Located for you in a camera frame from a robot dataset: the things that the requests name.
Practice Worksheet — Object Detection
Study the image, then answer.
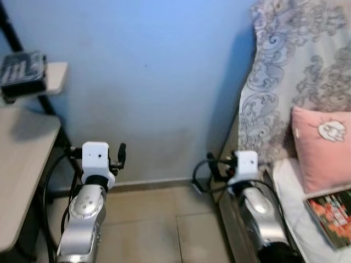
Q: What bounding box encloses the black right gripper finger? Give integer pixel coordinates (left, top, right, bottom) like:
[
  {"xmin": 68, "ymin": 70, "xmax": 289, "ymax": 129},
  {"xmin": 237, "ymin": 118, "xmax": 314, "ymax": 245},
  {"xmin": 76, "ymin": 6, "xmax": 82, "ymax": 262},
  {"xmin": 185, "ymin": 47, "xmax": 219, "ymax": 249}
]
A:
[{"xmin": 206, "ymin": 152, "xmax": 224, "ymax": 182}]

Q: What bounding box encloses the pink plush pillow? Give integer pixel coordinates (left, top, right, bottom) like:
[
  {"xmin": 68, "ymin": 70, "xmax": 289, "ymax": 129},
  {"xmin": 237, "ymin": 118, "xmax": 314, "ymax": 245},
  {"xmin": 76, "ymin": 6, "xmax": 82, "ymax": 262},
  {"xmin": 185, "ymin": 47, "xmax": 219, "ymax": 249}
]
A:
[{"xmin": 291, "ymin": 106, "xmax": 351, "ymax": 193}]

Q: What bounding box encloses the grey baseboard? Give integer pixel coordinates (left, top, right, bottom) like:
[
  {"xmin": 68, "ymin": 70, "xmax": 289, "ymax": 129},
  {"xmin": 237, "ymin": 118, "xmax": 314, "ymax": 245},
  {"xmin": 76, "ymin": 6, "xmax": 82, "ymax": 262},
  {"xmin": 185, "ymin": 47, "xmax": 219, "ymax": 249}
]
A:
[{"xmin": 112, "ymin": 176, "xmax": 220, "ymax": 191}]

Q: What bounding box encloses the white quilted mattress pad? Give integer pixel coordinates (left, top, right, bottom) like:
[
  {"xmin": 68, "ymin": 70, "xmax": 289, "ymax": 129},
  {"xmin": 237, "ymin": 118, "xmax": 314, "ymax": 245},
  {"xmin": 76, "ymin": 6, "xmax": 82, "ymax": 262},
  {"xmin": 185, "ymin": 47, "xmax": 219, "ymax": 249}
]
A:
[{"xmin": 273, "ymin": 158, "xmax": 351, "ymax": 263}]

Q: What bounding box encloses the light wooden desk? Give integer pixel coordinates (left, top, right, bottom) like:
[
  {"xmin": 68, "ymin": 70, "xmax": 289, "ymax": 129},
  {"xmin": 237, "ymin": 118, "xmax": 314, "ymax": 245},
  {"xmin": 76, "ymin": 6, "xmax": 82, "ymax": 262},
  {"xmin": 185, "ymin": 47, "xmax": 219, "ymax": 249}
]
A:
[{"xmin": 0, "ymin": 105, "xmax": 62, "ymax": 253}]

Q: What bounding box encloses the small beige wooden shelf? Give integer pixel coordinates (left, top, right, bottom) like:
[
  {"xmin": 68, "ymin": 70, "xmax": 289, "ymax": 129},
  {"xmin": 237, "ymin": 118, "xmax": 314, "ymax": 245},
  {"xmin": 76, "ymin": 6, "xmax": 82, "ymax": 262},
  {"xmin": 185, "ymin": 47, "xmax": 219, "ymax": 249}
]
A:
[{"xmin": 0, "ymin": 61, "xmax": 69, "ymax": 106}]

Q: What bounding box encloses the black tool case clear lid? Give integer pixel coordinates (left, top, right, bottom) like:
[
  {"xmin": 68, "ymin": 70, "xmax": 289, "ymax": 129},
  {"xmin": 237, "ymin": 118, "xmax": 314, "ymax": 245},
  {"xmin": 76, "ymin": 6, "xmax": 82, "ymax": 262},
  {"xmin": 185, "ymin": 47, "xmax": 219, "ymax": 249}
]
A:
[{"xmin": 0, "ymin": 51, "xmax": 47, "ymax": 100}]

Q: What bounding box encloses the large grey floral patterned pillow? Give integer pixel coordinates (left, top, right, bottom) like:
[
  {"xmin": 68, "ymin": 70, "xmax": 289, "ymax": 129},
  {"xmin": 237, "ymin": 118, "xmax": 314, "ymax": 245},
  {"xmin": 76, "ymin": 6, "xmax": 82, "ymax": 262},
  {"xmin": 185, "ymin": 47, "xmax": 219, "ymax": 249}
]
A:
[{"xmin": 237, "ymin": 0, "xmax": 351, "ymax": 165}]

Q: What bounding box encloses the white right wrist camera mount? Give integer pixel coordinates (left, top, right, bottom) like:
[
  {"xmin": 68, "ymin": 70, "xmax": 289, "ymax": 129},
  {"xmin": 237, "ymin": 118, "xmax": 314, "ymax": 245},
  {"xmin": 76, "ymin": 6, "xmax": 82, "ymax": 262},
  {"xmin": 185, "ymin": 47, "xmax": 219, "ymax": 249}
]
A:
[{"xmin": 228, "ymin": 151, "xmax": 259, "ymax": 190}]

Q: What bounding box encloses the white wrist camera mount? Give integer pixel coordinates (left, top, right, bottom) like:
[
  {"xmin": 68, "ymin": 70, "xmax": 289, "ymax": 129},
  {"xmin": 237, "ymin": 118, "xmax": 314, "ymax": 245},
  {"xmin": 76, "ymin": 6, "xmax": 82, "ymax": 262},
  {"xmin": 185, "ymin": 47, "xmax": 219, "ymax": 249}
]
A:
[
  {"xmin": 81, "ymin": 141, "xmax": 116, "ymax": 190},
  {"xmin": 228, "ymin": 151, "xmax": 259, "ymax": 190}
]

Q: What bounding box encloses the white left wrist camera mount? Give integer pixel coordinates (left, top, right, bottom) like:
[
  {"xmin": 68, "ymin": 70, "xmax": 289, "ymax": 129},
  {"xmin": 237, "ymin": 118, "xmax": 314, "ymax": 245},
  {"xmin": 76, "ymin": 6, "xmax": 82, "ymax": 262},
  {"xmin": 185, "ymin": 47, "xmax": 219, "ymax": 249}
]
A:
[{"xmin": 81, "ymin": 141, "xmax": 116, "ymax": 190}]

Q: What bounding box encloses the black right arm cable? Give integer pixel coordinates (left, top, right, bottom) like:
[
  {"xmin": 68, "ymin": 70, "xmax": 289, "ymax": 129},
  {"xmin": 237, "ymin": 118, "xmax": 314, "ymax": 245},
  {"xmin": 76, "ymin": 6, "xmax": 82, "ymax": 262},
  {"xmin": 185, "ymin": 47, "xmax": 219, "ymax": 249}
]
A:
[{"xmin": 191, "ymin": 158, "xmax": 286, "ymax": 242}]

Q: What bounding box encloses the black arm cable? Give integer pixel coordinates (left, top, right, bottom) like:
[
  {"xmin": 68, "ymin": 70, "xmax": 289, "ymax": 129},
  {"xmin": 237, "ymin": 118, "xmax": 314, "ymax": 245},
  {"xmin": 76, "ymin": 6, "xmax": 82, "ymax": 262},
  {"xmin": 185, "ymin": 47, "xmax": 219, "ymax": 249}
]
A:
[
  {"xmin": 191, "ymin": 158, "xmax": 286, "ymax": 242},
  {"xmin": 43, "ymin": 147, "xmax": 83, "ymax": 263}
]

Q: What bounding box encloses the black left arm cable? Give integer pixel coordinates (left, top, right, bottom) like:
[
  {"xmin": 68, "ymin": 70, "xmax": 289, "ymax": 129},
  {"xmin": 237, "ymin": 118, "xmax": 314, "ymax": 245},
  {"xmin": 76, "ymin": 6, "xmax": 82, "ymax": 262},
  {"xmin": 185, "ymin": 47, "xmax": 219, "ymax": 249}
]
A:
[{"xmin": 43, "ymin": 147, "xmax": 83, "ymax": 263}]

